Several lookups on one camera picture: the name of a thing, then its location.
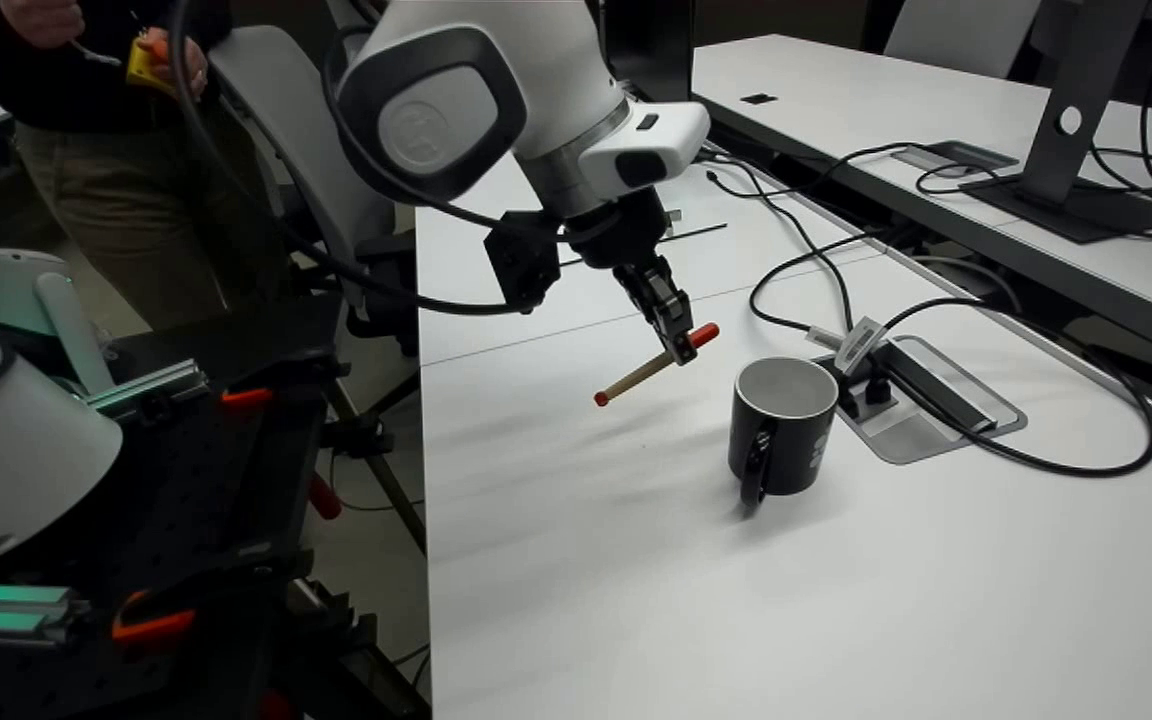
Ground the aluminium extrusion rail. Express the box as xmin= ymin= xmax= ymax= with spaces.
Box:
xmin=76 ymin=357 xmax=214 ymax=418
xmin=0 ymin=581 xmax=81 ymax=650

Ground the black cable bundle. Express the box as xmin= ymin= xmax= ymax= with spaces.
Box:
xmin=1085 ymin=75 xmax=1152 ymax=249

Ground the person's right hand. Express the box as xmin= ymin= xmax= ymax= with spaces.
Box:
xmin=0 ymin=0 xmax=90 ymax=56

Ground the flat black device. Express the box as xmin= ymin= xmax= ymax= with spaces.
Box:
xmin=922 ymin=135 xmax=1024 ymax=180

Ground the white plug adapter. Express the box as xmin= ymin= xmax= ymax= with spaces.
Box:
xmin=809 ymin=314 xmax=889 ymax=380

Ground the black mug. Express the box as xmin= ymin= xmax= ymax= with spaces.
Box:
xmin=726 ymin=354 xmax=845 ymax=513

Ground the tan marker with red cap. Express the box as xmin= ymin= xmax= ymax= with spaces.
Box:
xmin=588 ymin=320 xmax=726 ymax=413

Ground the orange clamp handle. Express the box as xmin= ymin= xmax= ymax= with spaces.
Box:
xmin=216 ymin=385 xmax=279 ymax=413

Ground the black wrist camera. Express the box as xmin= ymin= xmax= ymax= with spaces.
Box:
xmin=486 ymin=209 xmax=565 ymax=317

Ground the person in khaki trousers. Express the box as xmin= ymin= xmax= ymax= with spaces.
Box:
xmin=0 ymin=0 xmax=290 ymax=336

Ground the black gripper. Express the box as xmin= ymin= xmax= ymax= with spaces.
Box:
xmin=559 ymin=189 xmax=704 ymax=368

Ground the grey monitor stand with hole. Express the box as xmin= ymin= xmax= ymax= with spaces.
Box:
xmin=961 ymin=0 xmax=1152 ymax=249

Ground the grey office chair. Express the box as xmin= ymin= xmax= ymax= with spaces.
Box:
xmin=208 ymin=22 xmax=423 ymax=357

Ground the orange clamp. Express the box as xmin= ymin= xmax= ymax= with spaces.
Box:
xmin=107 ymin=589 xmax=203 ymax=651

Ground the person's left hand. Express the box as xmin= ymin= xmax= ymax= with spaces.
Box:
xmin=154 ymin=27 xmax=216 ymax=104

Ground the red clamp handle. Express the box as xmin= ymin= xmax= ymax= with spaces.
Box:
xmin=304 ymin=469 xmax=346 ymax=525

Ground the white chair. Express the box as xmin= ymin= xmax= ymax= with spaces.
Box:
xmin=879 ymin=0 xmax=1048 ymax=80

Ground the black robot mounting cart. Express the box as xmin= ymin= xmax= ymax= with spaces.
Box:
xmin=0 ymin=291 xmax=432 ymax=720

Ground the grey table outlet box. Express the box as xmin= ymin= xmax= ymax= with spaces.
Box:
xmin=825 ymin=332 xmax=1032 ymax=469

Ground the yellow and orange object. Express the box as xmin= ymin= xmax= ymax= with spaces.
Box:
xmin=125 ymin=27 xmax=178 ymax=91

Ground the thick black cable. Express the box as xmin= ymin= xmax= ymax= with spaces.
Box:
xmin=853 ymin=291 xmax=1152 ymax=480

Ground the looped black cable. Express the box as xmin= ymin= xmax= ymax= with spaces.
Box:
xmin=702 ymin=156 xmax=873 ymax=354

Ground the black computer monitor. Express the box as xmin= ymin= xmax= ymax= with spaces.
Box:
xmin=598 ymin=0 xmax=704 ymax=109

